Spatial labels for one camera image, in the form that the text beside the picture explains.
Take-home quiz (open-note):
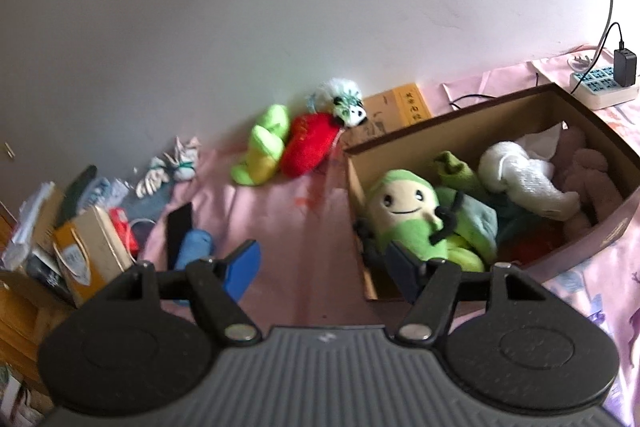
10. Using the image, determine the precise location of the white green fluffy plush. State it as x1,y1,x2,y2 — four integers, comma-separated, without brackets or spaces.
307,78,368,128

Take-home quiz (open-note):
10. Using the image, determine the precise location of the turquoise fluffy cloth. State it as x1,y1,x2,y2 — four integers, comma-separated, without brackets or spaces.
495,199,541,244

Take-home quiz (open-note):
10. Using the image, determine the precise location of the red small packet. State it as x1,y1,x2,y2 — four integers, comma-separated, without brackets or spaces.
108,207,140,258

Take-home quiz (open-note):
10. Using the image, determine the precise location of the mauve teddy bear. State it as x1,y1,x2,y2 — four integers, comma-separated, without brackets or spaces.
551,127,623,242

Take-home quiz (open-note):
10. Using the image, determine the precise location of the green knitted sock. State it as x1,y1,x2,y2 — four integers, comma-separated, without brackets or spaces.
434,150,490,202

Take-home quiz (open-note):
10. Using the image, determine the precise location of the green bean plush doll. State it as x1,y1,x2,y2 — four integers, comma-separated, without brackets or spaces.
364,169,464,262

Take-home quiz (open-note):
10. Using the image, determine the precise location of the red plush cushion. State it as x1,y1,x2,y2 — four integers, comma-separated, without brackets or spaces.
280,113,342,178

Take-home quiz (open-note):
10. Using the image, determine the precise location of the lime green plush toy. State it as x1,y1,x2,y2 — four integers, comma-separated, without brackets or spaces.
230,104,291,186

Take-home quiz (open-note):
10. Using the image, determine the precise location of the white power strip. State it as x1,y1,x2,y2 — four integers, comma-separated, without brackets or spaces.
570,66,639,110

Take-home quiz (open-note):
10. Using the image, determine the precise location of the brown cardboard box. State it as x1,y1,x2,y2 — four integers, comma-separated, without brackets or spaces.
346,83,639,282

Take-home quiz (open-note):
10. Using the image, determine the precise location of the black charger cable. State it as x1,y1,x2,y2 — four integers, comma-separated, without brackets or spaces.
447,22,626,112

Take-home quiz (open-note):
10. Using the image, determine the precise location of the yellow brown book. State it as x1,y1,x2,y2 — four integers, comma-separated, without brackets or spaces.
360,83,432,139

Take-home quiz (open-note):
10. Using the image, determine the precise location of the black smartphone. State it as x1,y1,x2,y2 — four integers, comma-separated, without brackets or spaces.
165,202,193,270

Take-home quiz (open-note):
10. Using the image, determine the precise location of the yellow plush toy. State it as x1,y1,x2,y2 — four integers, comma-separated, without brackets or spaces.
445,234,485,273

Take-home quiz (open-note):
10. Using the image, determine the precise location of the teal cloth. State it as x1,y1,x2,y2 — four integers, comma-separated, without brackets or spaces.
435,186,498,265

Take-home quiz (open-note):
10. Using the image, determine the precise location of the black charger adapter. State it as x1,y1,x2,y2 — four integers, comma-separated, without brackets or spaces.
614,48,637,88

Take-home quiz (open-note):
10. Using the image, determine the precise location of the white fluffy towel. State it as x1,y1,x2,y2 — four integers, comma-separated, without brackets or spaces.
477,141,579,221

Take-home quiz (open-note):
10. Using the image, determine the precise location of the blue glasses case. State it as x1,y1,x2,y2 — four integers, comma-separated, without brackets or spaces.
174,229,215,271

